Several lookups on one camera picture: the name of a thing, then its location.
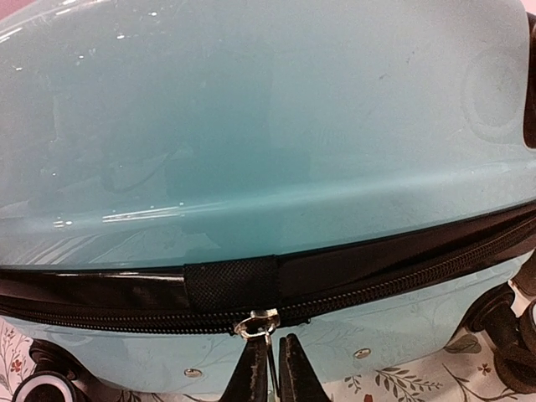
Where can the floral white tablecloth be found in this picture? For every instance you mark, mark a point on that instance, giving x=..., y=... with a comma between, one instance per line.
x=462, y=371

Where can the pink and teal kids suitcase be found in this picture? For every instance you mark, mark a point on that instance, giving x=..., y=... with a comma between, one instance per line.
x=178, y=177

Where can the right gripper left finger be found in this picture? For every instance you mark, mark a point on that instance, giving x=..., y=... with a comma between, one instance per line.
x=249, y=381

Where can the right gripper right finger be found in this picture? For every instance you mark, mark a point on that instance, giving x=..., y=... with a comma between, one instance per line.
x=298, y=380

